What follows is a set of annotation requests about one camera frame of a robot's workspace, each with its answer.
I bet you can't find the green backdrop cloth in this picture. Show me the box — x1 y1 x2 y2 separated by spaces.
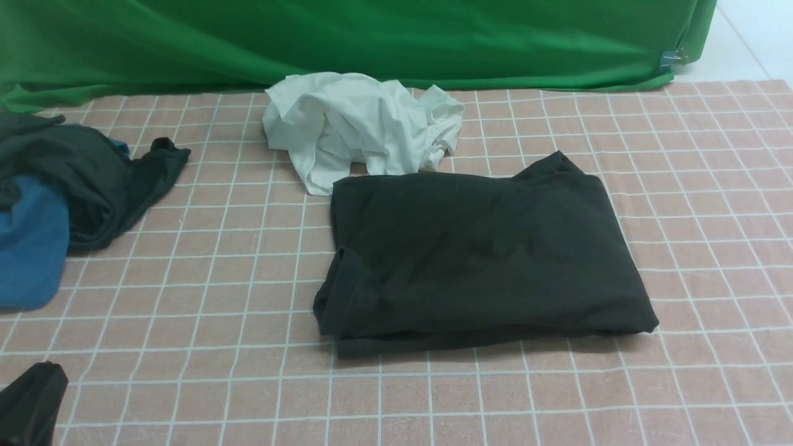
1 1 716 113

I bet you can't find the dark teal shirt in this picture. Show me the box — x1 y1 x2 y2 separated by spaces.
1 112 191 252

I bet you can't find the white shirt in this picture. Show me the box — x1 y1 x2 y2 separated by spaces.
261 72 465 196

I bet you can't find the metal binder clip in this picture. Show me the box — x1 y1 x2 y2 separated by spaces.
658 48 689 72

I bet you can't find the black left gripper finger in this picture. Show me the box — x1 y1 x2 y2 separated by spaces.
1 361 69 445

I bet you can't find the blue t-shirt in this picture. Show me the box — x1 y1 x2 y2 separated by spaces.
0 123 131 310

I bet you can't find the dark gray long-sleeve top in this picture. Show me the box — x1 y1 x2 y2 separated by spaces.
312 152 659 359

